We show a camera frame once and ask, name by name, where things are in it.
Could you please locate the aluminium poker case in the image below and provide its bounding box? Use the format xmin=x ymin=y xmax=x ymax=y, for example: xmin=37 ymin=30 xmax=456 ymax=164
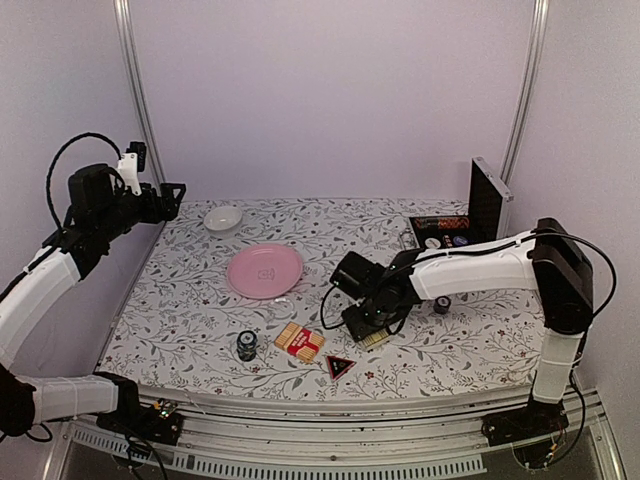
xmin=399 ymin=157 xmax=514 ymax=250

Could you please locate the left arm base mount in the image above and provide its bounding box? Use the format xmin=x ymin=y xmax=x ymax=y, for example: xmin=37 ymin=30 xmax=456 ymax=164
xmin=96 ymin=398 xmax=184 ymax=446

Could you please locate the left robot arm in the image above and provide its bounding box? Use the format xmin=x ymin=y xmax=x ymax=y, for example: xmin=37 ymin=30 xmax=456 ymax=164
xmin=1 ymin=142 xmax=186 ymax=445

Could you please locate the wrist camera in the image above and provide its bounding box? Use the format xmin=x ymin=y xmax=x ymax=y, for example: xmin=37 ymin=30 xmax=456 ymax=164
xmin=330 ymin=251 xmax=385 ymax=300
xmin=116 ymin=141 xmax=147 ymax=196

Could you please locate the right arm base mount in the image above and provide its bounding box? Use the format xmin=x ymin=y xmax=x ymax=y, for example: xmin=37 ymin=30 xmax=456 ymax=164
xmin=481 ymin=402 xmax=569 ymax=470

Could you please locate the aluminium frame post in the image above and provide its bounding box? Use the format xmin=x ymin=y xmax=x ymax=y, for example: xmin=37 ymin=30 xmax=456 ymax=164
xmin=500 ymin=0 xmax=550 ymax=185
xmin=113 ymin=0 xmax=167 ymax=186

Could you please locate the black triangular dealer badge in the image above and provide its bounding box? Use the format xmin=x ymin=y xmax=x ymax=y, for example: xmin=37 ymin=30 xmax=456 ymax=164
xmin=326 ymin=355 xmax=356 ymax=382

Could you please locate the right aluminium frame post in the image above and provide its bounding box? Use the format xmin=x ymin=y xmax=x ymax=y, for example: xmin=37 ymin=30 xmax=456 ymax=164
xmin=500 ymin=0 xmax=550 ymax=185

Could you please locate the pink plate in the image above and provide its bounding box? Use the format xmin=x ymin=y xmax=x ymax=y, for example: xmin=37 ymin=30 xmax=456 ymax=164
xmin=226 ymin=244 xmax=303 ymax=300

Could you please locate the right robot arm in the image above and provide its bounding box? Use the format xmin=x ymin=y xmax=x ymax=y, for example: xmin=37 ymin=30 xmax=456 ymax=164
xmin=330 ymin=218 xmax=595 ymax=436

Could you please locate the clear plastic wrap piece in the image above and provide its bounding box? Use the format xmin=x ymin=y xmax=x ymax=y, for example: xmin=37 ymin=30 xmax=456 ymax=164
xmin=266 ymin=297 xmax=296 ymax=325

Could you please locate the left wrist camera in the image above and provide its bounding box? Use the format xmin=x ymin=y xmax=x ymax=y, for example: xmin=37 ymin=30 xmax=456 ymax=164
xmin=116 ymin=141 xmax=147 ymax=196

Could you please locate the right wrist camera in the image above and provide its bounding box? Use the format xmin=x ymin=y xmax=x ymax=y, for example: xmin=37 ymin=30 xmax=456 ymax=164
xmin=330 ymin=251 xmax=385 ymax=300

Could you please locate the red card deck box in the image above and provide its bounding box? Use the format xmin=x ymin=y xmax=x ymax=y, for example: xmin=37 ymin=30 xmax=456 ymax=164
xmin=274 ymin=322 xmax=325 ymax=364

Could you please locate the left aluminium frame post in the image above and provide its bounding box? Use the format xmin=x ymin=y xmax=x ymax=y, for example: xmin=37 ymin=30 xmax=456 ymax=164
xmin=113 ymin=0 xmax=167 ymax=186

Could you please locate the white bowl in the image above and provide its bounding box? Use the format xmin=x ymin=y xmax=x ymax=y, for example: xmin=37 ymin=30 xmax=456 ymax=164
xmin=203 ymin=205 xmax=243 ymax=234

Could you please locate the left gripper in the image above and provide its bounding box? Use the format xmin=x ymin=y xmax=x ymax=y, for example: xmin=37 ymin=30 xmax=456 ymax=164
xmin=98 ymin=181 xmax=187 ymax=241

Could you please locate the front aluminium rail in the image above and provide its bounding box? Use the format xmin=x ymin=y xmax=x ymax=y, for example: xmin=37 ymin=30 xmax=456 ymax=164
xmin=49 ymin=387 xmax=626 ymax=479

